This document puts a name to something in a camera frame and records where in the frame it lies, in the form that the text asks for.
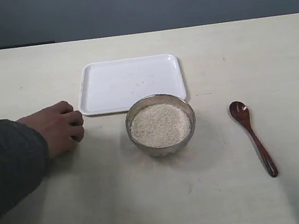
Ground dark grey sleeved forearm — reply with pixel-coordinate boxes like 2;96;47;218
0;119;49;218

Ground white plastic tray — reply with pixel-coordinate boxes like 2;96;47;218
78;54;187;116

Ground brown wooden spoon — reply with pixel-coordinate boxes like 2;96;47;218
229;101;279;178

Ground steel bowl of rice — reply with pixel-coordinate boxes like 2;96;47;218
125;94;196;157

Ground person's bare hand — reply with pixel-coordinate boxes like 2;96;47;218
17;101;85;159

